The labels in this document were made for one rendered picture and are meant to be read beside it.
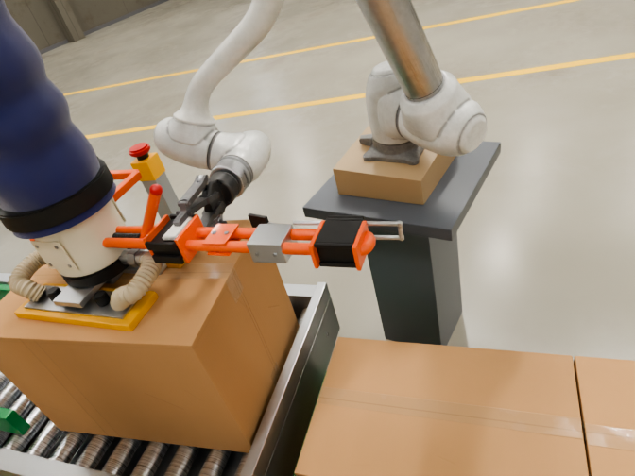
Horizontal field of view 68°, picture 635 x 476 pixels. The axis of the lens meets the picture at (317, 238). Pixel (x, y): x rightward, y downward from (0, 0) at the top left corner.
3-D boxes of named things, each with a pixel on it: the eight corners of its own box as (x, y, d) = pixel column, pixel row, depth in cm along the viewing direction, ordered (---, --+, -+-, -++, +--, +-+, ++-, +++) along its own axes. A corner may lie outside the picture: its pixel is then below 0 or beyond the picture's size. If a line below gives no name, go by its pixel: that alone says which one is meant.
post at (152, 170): (231, 357, 211) (128, 163, 152) (238, 346, 216) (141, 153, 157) (245, 359, 208) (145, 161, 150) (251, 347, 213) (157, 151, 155)
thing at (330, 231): (314, 268, 81) (307, 246, 78) (327, 241, 86) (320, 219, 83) (361, 271, 78) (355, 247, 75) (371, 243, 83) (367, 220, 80)
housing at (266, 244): (252, 263, 87) (244, 245, 84) (266, 240, 91) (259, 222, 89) (286, 265, 84) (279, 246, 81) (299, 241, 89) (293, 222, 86)
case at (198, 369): (60, 431, 130) (-37, 336, 107) (134, 321, 160) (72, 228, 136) (256, 454, 111) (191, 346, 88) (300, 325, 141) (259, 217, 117)
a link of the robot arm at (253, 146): (255, 195, 116) (206, 181, 118) (277, 163, 127) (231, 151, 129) (256, 158, 109) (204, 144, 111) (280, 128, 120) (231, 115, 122)
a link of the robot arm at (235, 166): (257, 187, 114) (248, 200, 110) (225, 188, 117) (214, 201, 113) (246, 153, 109) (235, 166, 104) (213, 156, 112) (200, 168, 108)
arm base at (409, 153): (371, 129, 162) (368, 115, 158) (435, 132, 152) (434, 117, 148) (351, 160, 151) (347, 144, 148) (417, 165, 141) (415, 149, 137)
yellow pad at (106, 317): (17, 318, 107) (4, 303, 105) (48, 287, 115) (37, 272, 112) (132, 332, 95) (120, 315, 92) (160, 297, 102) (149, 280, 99)
